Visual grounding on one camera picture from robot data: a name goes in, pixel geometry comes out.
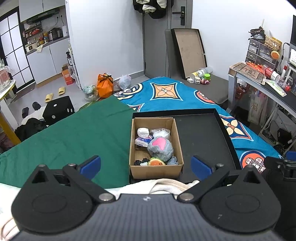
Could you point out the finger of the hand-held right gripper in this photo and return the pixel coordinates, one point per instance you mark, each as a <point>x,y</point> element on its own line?
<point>274,163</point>

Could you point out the grey drawer organizer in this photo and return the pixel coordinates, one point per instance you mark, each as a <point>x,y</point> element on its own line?
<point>253,49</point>

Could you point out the white narrow rack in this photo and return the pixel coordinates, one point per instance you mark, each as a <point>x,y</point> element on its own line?
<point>74,76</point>

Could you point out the crumpled green plastic bag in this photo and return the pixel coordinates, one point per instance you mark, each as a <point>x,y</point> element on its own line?
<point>90,92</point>

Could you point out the grey plush toy pink ear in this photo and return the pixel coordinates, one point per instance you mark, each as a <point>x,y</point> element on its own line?
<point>161,150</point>

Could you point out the red toy figure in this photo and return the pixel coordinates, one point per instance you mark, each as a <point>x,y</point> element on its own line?
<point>205,81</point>

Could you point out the orange gift bag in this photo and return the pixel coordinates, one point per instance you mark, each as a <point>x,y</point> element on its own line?
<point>104,87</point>

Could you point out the grey door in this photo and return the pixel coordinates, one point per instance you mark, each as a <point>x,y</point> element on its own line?
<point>155,46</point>

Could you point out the white plastic bag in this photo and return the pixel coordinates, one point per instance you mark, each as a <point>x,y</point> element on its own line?
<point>124,82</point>

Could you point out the orange flat packets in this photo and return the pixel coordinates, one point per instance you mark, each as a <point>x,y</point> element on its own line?
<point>255,65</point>

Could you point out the cream tote bag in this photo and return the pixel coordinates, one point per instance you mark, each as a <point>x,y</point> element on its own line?
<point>256,106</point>

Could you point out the black shallow tray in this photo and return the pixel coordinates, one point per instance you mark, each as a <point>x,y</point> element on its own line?
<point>203,139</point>

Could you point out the panda figure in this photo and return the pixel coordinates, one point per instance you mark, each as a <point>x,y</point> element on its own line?
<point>289,81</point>

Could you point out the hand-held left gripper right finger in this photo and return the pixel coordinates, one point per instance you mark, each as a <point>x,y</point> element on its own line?
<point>201,168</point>

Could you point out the woven basket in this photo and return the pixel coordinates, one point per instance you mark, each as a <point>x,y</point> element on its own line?
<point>272,42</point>

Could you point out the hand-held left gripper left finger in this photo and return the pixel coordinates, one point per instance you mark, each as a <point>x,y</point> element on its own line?
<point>91,166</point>

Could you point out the black dice stool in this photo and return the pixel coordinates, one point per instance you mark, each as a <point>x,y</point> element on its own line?
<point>57,109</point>

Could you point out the green blanket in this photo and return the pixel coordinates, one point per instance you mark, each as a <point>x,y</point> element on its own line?
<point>81,134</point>

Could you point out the grey desk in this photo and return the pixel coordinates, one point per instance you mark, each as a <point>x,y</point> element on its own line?
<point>272,92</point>

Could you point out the dark clothes pile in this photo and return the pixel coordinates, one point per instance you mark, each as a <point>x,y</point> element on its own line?
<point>31,128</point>

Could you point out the yellow slipper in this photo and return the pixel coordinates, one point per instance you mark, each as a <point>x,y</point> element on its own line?
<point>61,90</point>
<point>49,97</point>

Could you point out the green flat packet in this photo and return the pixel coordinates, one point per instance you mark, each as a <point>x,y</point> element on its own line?
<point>275,87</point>

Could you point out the brown cardboard box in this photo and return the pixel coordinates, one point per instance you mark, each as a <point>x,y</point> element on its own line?
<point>157,172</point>

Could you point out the white cloth pad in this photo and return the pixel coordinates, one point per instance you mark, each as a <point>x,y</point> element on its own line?
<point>143,132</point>

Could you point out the tissue packet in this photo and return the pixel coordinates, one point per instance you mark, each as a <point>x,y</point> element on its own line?
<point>142,141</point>

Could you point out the green cup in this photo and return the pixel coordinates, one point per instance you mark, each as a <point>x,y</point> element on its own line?
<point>207,76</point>

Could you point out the black stitched plush toy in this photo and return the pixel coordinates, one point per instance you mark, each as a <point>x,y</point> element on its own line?
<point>138,162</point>

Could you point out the glass jar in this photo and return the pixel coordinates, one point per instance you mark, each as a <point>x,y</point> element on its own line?
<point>5,76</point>

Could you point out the white wall cabinet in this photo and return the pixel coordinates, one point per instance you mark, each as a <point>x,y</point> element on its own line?
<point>41,9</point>

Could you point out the hamburger plush toy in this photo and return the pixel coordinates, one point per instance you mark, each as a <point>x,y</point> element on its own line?
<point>156,162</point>

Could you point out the blue printed blanket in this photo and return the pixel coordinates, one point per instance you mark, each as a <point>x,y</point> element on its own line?
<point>185,97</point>

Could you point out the orange carton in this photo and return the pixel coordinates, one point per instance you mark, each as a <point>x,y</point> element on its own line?
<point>68,77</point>

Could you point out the black framed glass door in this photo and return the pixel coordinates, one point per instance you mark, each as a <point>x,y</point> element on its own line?
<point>13,46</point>

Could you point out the denim plush toy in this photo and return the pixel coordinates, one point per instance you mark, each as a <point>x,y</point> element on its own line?
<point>173,161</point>

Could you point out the black slipper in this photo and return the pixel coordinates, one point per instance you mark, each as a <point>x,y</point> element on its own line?
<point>36,105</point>
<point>25,112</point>

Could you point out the plastic bottle red label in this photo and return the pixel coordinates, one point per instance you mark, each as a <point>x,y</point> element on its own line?
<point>275,77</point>

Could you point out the clear plastic bag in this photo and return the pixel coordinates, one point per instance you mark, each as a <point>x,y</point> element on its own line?
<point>160,133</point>

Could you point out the patterned desk mat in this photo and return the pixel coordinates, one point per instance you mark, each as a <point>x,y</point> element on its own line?
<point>249,70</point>

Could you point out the white kitchen cabinet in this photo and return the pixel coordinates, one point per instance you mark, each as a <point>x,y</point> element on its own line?
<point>46,60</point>

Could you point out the dark hanging clothes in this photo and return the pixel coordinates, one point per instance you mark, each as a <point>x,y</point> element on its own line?
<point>157,12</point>

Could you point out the orange round plush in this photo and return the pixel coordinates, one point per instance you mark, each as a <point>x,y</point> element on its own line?
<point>275,55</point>

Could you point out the yellow table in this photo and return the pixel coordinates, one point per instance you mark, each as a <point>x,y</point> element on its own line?
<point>9,132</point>

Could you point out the cream fleece cloth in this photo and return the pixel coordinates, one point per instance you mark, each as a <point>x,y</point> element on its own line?
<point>166,185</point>

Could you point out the white charger plug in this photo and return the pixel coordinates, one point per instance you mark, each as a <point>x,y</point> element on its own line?
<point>190,80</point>

